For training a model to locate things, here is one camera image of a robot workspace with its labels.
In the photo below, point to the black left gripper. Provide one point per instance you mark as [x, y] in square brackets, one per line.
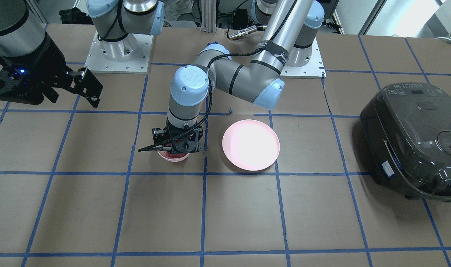
[158, 136]

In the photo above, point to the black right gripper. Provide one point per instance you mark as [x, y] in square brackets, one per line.
[50, 55]

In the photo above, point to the pink bowl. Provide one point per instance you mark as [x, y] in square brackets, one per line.
[173, 157]

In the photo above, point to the red apple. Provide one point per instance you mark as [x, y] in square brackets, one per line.
[167, 148]

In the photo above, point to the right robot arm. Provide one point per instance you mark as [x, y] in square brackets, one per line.
[21, 33]

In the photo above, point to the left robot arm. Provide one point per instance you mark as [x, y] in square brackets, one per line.
[291, 27]

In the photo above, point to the pink plate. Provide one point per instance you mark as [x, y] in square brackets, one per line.
[251, 145]

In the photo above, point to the dark grey rice cooker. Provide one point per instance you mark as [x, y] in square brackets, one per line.
[408, 129]

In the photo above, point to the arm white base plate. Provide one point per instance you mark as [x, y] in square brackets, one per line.
[305, 63]
[131, 55]

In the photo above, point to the aluminium frame post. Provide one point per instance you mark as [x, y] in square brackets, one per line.
[208, 16]

